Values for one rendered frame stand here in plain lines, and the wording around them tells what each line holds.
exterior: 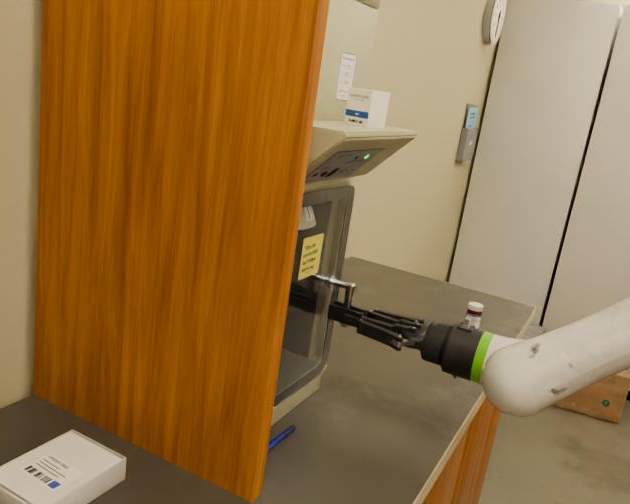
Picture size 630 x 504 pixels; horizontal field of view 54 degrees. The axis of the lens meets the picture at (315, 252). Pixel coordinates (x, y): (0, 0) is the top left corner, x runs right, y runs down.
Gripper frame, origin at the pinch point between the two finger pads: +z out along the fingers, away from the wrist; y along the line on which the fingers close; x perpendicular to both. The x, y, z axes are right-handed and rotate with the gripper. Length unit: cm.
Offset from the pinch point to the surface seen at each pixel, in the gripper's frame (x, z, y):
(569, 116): -43, -2, -284
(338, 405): 20.5, -0.8, -1.7
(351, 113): -38.3, 1.6, 9.2
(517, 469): 114, -29, -167
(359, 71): -45.4, 5.7, -0.5
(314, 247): -14.2, 4.4, 9.8
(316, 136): -35.1, -1.5, 26.8
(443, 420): 20.5, -20.4, -11.3
